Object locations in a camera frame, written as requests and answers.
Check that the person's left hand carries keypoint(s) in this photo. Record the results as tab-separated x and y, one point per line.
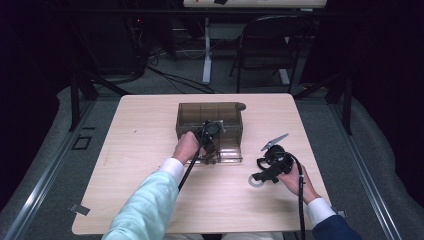
188	146

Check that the white desk leg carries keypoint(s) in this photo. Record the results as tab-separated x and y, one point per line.
207	66

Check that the metal floor rail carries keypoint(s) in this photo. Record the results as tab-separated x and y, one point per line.
43	186
366	186

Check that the black crossbar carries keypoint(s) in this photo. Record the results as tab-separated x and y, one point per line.
133	11

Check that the short black tape strip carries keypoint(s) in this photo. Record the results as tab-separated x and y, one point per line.
88	128

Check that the black folding chair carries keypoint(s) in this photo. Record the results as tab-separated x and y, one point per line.
266	63

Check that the person's right hand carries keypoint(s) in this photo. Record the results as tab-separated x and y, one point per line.
298	183

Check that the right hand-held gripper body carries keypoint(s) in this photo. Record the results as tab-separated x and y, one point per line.
280	161

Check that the grey tape piece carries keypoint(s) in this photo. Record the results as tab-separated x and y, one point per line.
79	209
341	213

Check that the black metal stand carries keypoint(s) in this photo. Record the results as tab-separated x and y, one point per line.
348	110
75	106

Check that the white desk foot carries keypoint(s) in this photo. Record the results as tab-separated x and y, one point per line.
284	77

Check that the brown translucent drawer box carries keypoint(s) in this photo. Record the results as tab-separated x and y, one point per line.
230	116

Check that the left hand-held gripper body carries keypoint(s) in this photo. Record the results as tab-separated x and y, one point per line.
210	136

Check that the dark equipment cabinet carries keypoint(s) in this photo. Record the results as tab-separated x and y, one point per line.
110	40

